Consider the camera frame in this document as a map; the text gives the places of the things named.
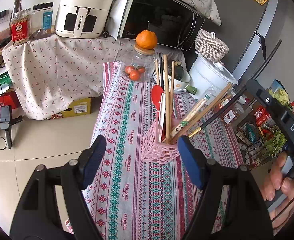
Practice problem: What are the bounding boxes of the white electric cooking pot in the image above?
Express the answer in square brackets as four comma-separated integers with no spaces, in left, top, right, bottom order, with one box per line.
[188,51,238,100]

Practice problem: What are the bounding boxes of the orange tangerine on jar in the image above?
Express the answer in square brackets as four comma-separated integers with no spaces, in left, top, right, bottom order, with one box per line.
[136,30,158,50]

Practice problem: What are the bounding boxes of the white plastic spoon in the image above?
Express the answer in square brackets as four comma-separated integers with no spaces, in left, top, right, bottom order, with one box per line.
[158,93,166,142]

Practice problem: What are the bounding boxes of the yellow cardboard box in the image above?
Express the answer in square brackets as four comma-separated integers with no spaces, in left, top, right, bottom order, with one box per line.
[50,98,92,120]

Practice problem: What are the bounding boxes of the black microwave oven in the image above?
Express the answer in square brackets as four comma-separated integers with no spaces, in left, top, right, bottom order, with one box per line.
[119,0,204,51]

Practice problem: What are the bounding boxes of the printed bamboo chopstick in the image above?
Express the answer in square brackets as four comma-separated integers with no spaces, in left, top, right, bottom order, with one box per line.
[170,96,208,138]

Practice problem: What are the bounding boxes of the red labelled snack bag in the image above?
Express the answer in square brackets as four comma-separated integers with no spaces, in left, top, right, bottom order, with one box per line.
[11,8,31,46]

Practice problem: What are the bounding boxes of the spare gripper on floor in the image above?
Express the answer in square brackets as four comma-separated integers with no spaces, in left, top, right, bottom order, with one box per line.
[0,106,23,149]

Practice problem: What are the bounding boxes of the woven lidded basket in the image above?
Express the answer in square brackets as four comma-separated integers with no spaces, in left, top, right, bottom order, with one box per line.
[195,29,229,62]

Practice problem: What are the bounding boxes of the curved wooden chopstick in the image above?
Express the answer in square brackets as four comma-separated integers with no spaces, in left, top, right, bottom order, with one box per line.
[169,61,175,131]

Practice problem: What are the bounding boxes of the cream air fryer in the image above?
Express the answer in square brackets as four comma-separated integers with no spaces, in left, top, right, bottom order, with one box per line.
[54,0,113,38]

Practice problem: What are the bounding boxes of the clear container blue label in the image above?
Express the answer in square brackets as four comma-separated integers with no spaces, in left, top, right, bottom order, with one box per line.
[31,2,53,40]

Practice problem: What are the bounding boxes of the floral white cloth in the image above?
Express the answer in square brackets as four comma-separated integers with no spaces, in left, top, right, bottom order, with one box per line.
[2,32,188,121]

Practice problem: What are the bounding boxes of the grey refrigerator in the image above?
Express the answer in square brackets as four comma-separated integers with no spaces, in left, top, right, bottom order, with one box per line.
[203,0,279,84]

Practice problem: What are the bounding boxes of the black chopstick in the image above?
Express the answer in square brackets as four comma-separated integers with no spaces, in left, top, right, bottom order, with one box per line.
[188,40,283,138]
[159,53,164,90]

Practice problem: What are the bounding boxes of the dark green squash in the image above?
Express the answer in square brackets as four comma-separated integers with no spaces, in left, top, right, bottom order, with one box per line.
[173,62,184,81]

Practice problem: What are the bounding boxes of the jar of red dried fruit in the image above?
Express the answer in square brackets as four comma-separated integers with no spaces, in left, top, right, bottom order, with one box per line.
[222,103,244,126]

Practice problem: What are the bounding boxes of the green leafy vegetables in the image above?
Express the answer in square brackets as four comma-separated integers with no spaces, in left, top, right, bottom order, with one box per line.
[264,88,294,157]

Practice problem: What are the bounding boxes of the black wire rack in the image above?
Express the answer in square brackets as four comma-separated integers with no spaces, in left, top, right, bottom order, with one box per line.
[234,106,283,170]

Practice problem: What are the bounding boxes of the person's right hand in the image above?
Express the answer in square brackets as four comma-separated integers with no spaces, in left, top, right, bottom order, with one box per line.
[260,151,294,234]

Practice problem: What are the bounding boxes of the white pan with green handle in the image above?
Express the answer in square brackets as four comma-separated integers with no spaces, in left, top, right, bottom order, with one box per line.
[152,64,198,96]

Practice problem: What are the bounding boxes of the glass jar with wooden lid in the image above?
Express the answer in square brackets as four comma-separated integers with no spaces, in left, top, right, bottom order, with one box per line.
[119,44,155,82]

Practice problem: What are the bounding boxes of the plain wooden chopstick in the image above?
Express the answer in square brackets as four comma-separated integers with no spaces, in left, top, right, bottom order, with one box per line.
[163,54,170,144]

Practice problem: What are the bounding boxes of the pink lattice utensil basket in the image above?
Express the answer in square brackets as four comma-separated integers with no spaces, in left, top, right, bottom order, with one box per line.
[140,113,180,164]

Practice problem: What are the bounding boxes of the striped patterned tablecloth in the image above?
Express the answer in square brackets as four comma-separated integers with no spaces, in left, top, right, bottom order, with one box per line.
[64,61,245,240]

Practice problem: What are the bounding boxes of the red plastic spoon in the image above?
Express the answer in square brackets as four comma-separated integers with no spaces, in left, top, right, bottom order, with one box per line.
[151,85,164,111]

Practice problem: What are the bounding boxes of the light wooden chopstick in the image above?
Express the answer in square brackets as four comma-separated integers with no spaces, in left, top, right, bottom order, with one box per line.
[170,83,233,143]

